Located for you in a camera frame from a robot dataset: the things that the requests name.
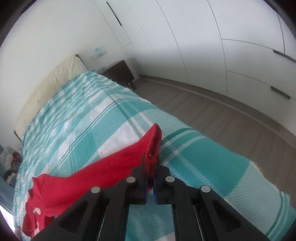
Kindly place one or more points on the pile of clothes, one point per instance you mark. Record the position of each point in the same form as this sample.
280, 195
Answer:
10, 164

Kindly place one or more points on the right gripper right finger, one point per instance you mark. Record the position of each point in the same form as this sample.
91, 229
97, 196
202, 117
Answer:
200, 213

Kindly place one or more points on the teal plaid bed cover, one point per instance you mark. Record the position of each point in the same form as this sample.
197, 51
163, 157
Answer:
91, 117

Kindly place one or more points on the dark wooden nightstand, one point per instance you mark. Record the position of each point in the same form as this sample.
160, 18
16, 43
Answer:
120, 73

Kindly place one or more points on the cream padded headboard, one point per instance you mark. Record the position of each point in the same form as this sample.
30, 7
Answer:
70, 68

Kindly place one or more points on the wall switch panel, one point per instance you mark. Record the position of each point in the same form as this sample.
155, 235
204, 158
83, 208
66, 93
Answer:
97, 53

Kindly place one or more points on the white wardrobe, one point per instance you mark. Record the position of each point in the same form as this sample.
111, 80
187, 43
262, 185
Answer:
244, 50

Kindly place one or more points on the red knit sweater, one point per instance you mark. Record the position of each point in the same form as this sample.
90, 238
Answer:
50, 196

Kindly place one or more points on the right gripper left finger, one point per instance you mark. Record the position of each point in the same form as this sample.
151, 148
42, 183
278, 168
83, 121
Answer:
100, 214

